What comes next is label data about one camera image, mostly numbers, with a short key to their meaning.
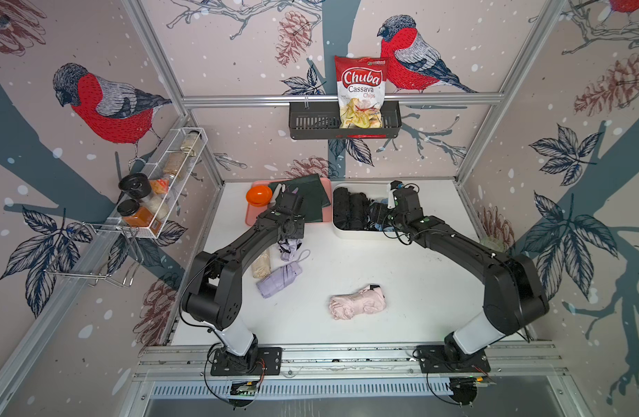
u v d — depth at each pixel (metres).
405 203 0.68
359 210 0.99
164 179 0.71
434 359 0.71
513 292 0.46
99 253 0.58
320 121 1.07
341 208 0.99
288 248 0.85
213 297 0.45
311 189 1.18
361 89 0.82
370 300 0.80
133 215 0.60
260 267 0.90
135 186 0.62
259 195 1.11
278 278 0.87
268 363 0.73
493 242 1.06
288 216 0.68
